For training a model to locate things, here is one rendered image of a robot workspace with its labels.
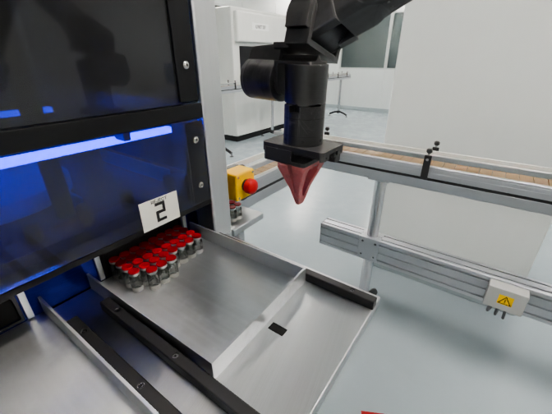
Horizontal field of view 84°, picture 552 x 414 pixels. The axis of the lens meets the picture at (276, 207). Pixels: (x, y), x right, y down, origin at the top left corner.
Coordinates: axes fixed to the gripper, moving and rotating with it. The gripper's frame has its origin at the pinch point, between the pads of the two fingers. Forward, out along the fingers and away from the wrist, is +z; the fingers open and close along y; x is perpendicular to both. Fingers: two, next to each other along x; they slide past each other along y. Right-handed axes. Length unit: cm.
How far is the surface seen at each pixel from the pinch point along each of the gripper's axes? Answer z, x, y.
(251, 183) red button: 8.8, -16.1, 23.8
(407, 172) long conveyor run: 20, -81, 2
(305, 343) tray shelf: 20.8, 7.7, -7.0
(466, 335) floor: 109, -111, -38
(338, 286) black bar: 18.9, -5.7, -6.0
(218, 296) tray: 21.0, 8.5, 11.9
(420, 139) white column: 21, -143, 11
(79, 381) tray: 20.9, 32.1, 15.4
